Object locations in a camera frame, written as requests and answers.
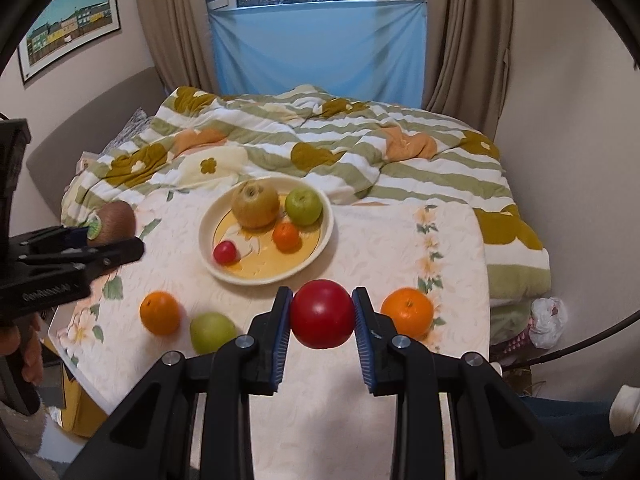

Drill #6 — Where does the framed town picture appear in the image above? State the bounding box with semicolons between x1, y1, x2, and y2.
17;0;122;86

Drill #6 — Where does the beige curtain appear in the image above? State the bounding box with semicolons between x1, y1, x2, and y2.
131;0;218;96
422;0;516;143

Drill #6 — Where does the red cherry tomato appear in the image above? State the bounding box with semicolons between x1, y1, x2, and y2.
290;280;356;350
213;240;238;266

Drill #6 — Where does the cream cartoon plate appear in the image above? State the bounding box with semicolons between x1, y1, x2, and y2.
198;176;334;286

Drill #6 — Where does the small orange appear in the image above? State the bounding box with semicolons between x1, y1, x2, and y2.
272;222;302;253

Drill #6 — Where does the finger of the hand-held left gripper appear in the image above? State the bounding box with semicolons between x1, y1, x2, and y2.
11;225;96;254
19;237;146;277

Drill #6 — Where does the black cable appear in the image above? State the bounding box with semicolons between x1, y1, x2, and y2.
500;307;640;368

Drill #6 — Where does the brown kiwi with sticker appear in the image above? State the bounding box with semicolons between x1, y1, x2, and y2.
87;200;137;247

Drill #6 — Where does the white table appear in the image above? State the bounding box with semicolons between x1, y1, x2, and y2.
47;197;488;480

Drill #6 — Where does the striped flower blanket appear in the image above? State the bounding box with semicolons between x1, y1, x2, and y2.
60;84;551;306

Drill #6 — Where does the grey floral pillow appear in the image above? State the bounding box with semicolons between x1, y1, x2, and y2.
107;107;153;153

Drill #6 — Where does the person's right foot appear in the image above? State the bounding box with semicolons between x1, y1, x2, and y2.
610;385;640;437

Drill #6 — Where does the grey upholstered headboard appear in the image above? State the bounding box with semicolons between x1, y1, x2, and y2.
25;67;166;211

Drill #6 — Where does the brown-yellow pear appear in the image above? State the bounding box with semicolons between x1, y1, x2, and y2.
231;180;281;231

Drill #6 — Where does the person's left hand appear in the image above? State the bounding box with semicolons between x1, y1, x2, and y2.
0;316;45;387

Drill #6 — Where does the green apple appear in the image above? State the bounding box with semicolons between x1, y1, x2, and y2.
285;188;322;226
189;311;238;356

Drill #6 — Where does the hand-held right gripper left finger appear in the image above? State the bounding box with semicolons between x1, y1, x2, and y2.
65;286;296;480

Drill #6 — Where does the blue cloth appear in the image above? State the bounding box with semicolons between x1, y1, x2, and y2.
209;0;428;108

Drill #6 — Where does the white plastic bag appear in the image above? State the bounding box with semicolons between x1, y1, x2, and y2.
530;297;569;349

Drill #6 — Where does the person's right leg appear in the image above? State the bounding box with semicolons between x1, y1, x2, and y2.
522;394;640;466

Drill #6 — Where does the yellow box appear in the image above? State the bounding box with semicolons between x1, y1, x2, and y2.
62;360;109;436

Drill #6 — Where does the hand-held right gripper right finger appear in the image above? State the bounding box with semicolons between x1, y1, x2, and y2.
351;286;571;480

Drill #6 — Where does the large orange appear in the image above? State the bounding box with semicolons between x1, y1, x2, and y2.
139;291;182;336

